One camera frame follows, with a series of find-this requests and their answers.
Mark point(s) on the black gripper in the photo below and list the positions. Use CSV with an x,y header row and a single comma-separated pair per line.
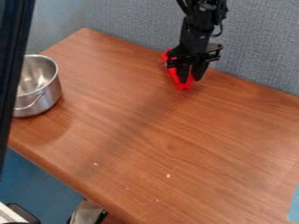
x,y
192,61

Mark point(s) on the red star-shaped block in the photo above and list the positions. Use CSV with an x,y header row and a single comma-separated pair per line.
x,y
171,70

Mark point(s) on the stainless steel pot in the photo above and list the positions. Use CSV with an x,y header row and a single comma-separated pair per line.
x,y
39,89

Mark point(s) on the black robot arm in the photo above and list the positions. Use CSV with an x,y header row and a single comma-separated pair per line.
x,y
202,24

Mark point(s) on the black object at bottom left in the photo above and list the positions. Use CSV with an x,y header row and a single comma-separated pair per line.
x,y
24,213

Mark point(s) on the white object at corner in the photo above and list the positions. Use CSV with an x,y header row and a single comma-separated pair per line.
x,y
8,216

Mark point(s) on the grey table leg bracket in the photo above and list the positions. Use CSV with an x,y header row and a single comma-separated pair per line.
x,y
88,213

